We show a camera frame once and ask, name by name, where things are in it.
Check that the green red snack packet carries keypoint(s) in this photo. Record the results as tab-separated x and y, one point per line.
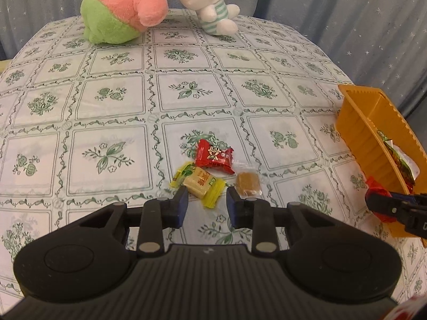
402	163

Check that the brown candy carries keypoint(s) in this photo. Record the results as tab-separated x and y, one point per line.
247	183

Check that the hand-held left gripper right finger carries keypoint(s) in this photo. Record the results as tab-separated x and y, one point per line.
233	208

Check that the pink star plush toy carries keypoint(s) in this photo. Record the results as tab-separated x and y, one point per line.
116	6

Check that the red candy with cartoon print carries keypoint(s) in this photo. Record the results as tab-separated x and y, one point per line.
213	155

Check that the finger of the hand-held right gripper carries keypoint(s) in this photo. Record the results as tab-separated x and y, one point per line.
410	211

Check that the green floral tablecloth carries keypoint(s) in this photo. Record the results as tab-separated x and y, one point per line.
100	73

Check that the orange plastic tray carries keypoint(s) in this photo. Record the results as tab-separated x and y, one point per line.
360	133

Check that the yellow candy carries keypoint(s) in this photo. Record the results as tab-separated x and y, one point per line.
200	181

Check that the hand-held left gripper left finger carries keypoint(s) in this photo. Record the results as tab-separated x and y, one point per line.
180	206

